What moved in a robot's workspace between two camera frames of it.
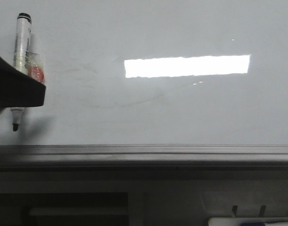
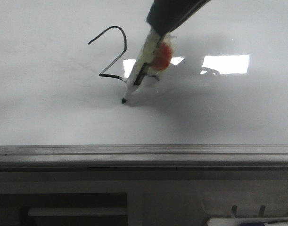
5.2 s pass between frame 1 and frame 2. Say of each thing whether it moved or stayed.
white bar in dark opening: stayed
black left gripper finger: moved
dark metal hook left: stayed
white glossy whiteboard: stayed
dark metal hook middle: stayed
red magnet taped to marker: moved
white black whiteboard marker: moved
